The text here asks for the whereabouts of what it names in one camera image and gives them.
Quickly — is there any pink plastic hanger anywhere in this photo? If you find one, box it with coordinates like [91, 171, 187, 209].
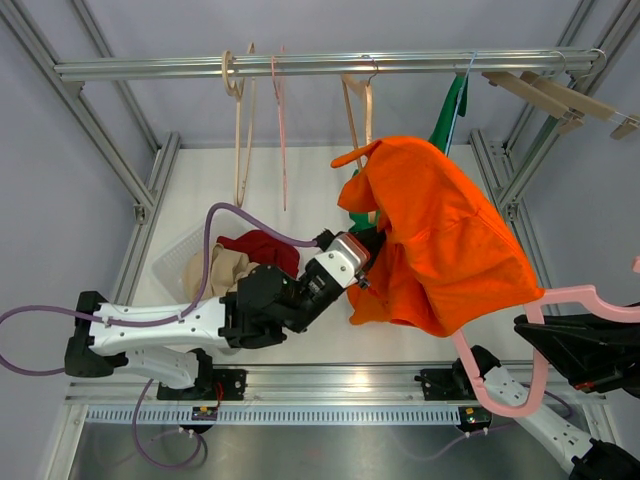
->
[450, 254, 640, 417]

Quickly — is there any red t shirt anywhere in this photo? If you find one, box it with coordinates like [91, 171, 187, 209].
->
[217, 230, 300, 278]

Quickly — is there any orange t shirt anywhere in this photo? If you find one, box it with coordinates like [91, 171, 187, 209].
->
[331, 136, 545, 337]

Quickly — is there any beige t shirt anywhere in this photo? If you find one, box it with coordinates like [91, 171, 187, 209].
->
[182, 243, 259, 301]

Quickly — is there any pink wire hanger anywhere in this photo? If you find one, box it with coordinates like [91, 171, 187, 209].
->
[270, 55, 288, 212]

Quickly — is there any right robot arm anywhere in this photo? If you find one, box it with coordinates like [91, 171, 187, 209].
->
[452, 314, 639, 479]

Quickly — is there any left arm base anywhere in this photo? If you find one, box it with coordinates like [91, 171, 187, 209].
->
[157, 349, 249, 435]

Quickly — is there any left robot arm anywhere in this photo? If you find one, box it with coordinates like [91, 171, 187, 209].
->
[64, 228, 386, 399]

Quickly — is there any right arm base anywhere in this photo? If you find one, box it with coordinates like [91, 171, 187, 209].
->
[414, 345, 502, 437]

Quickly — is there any green t shirt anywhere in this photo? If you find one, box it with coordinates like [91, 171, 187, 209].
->
[349, 76, 468, 233]

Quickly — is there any wooden clip hanger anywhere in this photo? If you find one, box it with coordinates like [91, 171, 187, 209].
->
[519, 71, 639, 140]
[482, 51, 585, 135]

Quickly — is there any blue hanger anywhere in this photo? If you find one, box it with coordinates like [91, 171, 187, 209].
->
[444, 50, 479, 156]

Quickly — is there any white plastic basket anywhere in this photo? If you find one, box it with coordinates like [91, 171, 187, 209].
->
[149, 210, 250, 306]

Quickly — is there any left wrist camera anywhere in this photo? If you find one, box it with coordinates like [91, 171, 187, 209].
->
[314, 232, 371, 289]

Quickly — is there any front aluminium rail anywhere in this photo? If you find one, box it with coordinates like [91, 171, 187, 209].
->
[63, 362, 608, 406]

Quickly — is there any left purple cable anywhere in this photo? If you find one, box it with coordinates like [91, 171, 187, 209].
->
[0, 202, 321, 377]

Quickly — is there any white cable duct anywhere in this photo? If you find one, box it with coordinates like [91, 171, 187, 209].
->
[85, 405, 461, 426]

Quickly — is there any aluminium hanging rail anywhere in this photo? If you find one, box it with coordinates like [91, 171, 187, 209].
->
[54, 47, 605, 81]

